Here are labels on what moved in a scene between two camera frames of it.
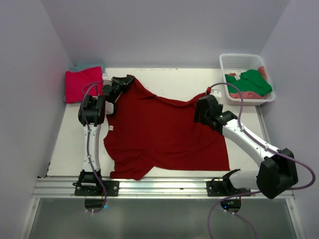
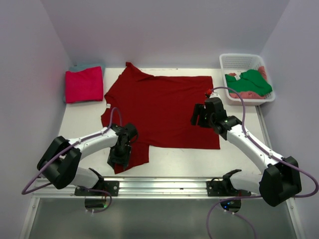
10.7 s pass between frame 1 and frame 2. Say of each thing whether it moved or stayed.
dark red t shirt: moved
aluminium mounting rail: stayed
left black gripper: moved
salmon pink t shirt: stayed
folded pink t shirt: stayed
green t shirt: stayed
